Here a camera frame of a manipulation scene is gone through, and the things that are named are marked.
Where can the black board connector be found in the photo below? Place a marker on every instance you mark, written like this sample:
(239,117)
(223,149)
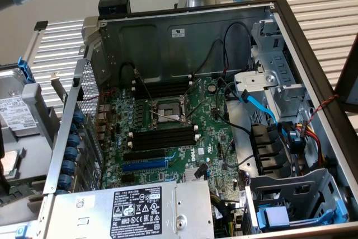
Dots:
(201,171)

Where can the green motherboard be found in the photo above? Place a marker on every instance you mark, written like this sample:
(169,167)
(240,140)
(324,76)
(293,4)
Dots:
(179,155)

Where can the blue round retainer knob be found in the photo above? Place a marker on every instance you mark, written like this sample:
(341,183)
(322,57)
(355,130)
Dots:
(65,180)
(74,140)
(68,167)
(71,154)
(74,128)
(79,117)
(60,192)

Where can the black fan shroud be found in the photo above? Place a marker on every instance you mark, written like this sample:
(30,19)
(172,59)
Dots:
(265,144)

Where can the grey parts rack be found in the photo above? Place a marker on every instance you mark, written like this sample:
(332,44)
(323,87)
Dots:
(36,152)

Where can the dark side panel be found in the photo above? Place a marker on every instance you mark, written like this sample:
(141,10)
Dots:
(348,82)

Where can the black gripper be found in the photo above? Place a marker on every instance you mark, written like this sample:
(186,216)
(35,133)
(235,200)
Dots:
(1,144)

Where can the thin metal locking lever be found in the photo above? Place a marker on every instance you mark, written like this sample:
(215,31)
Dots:
(165,117)
(144,86)

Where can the silver hard disk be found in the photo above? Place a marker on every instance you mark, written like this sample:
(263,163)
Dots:
(16,110)

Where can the silver power supply unit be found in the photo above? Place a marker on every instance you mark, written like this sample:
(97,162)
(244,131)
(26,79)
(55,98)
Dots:
(84,216)

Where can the grey disk bay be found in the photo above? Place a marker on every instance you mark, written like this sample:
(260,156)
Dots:
(307,188)

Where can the small black clip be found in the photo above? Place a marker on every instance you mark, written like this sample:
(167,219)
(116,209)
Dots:
(41,25)

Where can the silver drive cage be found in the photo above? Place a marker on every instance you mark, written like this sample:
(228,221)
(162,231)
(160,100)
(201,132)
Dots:
(268,62)

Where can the silver heat sink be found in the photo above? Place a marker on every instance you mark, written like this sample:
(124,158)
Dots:
(190,176)

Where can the short black expansion slot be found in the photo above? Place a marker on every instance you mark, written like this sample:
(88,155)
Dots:
(127,178)

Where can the silver socket cover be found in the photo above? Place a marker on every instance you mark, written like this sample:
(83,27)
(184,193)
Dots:
(185,96)

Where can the blue disk bay carrier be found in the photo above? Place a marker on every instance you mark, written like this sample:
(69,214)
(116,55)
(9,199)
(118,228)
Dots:
(275,216)

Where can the long black expansion slot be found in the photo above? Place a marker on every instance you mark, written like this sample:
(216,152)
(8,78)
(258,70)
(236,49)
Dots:
(144,155)

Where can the silver CPU chip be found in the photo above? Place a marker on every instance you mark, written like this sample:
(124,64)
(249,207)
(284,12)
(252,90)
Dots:
(11,163)

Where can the blue expansion slot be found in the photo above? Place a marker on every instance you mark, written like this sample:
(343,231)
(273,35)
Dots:
(144,165)

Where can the white case sticker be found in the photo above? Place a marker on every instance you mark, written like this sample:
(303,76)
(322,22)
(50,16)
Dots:
(178,32)

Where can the black box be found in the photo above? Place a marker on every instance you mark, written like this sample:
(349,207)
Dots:
(114,4)

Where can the open metal PC case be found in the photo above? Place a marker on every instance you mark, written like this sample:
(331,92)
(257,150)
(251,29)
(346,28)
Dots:
(140,43)

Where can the CPU socket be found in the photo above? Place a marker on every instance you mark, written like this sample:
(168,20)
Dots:
(167,108)

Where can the silver rear port blocks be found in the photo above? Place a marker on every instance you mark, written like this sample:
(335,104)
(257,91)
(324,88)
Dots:
(101,122)

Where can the silver graphics card bracket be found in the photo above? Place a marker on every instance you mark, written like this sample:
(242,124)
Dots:
(58,86)

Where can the silver coin battery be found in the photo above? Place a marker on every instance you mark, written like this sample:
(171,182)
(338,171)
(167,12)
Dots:
(212,88)

